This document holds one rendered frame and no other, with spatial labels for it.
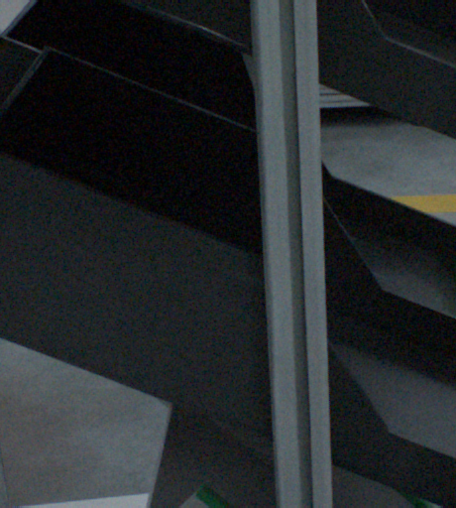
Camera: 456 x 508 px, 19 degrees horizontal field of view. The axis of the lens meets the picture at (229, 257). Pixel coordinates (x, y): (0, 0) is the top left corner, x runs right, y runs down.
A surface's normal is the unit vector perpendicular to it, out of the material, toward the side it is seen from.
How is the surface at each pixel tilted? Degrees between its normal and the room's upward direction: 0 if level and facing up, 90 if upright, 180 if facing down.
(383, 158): 0
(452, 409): 25
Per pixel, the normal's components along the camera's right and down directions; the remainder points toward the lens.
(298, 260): 0.09, 0.42
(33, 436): -0.07, -0.91
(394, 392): 0.36, -0.83
